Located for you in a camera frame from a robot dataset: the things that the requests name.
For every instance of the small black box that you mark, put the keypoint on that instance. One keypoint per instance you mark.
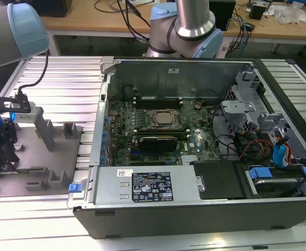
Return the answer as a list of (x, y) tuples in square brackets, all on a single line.
[(256, 12)]

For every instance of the silver finned heat sink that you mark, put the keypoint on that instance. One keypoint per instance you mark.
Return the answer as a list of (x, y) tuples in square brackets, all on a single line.
[(189, 159)]

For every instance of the hard disk in blue carrier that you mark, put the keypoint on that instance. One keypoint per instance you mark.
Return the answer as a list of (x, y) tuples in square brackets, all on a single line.
[(260, 173)]

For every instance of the grey parts rack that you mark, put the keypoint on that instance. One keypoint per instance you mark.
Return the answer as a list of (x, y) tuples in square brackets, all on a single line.
[(43, 162)]

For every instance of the grey metal drive cage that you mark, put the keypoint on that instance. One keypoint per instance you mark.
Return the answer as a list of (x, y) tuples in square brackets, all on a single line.
[(233, 107)]

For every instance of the installed green RAM stick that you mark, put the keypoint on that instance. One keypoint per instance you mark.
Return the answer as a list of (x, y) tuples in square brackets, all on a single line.
[(148, 98)]

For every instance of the grey power supply with label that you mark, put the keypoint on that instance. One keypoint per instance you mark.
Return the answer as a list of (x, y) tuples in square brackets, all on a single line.
[(111, 188)]

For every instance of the CPU socket metal frame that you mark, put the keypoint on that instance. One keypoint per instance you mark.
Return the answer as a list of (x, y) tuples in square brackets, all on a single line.
[(149, 119)]

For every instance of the black RAM slot bank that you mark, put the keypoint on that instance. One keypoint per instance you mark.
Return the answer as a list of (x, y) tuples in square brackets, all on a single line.
[(160, 131), (158, 105)]

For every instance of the round coin battery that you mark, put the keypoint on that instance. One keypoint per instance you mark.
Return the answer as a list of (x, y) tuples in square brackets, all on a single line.
[(198, 105)]

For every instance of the grey metal bracket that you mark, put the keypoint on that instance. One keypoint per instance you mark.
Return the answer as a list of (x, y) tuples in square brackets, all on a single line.
[(270, 119)]

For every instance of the blue case latch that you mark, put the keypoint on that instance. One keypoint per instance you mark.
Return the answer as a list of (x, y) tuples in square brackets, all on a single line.
[(73, 188)]

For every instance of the small black adapter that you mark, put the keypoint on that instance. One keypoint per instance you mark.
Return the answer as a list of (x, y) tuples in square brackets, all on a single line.
[(250, 27)]

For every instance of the black graphics card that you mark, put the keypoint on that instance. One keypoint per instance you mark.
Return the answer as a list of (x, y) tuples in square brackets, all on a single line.
[(158, 143)]

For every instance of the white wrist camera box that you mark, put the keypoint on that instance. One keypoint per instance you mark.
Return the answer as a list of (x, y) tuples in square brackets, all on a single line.
[(24, 117)]

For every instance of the black open PC case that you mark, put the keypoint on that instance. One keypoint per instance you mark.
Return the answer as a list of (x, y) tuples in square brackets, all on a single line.
[(168, 222)]

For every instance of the tall black box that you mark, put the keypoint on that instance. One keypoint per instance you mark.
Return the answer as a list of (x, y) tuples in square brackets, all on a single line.
[(223, 13)]

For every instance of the black plastic shroud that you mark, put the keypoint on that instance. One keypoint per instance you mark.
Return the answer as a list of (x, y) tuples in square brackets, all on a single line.
[(220, 180)]

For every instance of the wooden desk white legs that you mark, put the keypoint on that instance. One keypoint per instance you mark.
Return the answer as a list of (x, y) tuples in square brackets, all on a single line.
[(90, 22)]

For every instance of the clear plastic bags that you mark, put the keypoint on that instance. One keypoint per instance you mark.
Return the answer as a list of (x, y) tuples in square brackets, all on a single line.
[(299, 15)]

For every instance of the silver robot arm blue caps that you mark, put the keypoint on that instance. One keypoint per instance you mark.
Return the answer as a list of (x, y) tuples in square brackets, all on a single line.
[(192, 21)]

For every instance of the large black desk equipment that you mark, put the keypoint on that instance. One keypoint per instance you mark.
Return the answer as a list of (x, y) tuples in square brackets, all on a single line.
[(56, 8)]

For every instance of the green motherboard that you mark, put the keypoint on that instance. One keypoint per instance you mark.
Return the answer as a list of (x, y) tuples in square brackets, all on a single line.
[(192, 123)]

